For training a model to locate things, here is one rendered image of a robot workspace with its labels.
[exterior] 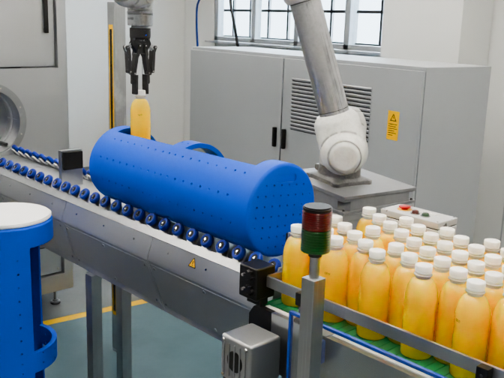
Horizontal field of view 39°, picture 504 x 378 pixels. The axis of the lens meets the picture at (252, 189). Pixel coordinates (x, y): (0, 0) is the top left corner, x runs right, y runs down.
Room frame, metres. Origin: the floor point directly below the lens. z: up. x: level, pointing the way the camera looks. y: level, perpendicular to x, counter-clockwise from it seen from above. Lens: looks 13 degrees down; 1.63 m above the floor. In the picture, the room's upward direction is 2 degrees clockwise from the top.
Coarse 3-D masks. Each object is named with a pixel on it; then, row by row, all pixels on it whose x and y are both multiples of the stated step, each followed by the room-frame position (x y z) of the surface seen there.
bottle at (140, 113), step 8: (136, 96) 2.57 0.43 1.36; (144, 96) 2.57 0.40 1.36; (136, 104) 2.55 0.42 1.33; (144, 104) 2.56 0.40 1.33; (136, 112) 2.55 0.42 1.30; (144, 112) 2.55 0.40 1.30; (136, 120) 2.55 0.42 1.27; (144, 120) 2.55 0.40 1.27; (136, 128) 2.55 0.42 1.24; (144, 128) 2.55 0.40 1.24; (144, 136) 2.55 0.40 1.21
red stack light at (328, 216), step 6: (306, 216) 1.43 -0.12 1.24; (312, 216) 1.42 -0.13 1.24; (318, 216) 1.42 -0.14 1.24; (324, 216) 1.42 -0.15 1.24; (330, 216) 1.43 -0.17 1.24; (306, 222) 1.43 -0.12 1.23; (312, 222) 1.42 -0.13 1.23; (318, 222) 1.42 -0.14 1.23; (324, 222) 1.42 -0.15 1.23; (330, 222) 1.43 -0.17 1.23; (306, 228) 1.43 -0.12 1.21; (312, 228) 1.42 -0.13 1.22; (318, 228) 1.42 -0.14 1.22; (324, 228) 1.42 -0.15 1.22; (330, 228) 1.43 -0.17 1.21
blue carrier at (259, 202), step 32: (128, 128) 2.61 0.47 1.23; (96, 160) 2.53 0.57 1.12; (128, 160) 2.40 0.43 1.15; (160, 160) 2.28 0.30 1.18; (192, 160) 2.19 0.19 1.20; (224, 160) 2.12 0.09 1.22; (128, 192) 2.39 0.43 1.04; (160, 192) 2.23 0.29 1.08; (192, 192) 2.12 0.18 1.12; (224, 192) 2.02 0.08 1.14; (256, 192) 1.95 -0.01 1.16; (288, 192) 2.04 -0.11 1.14; (192, 224) 2.17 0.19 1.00; (224, 224) 2.01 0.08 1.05; (256, 224) 1.96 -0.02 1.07; (288, 224) 2.04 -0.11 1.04
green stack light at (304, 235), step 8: (304, 232) 1.43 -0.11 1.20; (312, 232) 1.42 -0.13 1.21; (320, 232) 1.42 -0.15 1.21; (328, 232) 1.43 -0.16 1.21; (304, 240) 1.43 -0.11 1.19; (312, 240) 1.42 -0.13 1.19; (320, 240) 1.42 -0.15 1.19; (328, 240) 1.43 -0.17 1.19; (304, 248) 1.43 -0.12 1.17; (312, 248) 1.42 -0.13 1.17; (320, 248) 1.42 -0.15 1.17; (328, 248) 1.43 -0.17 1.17
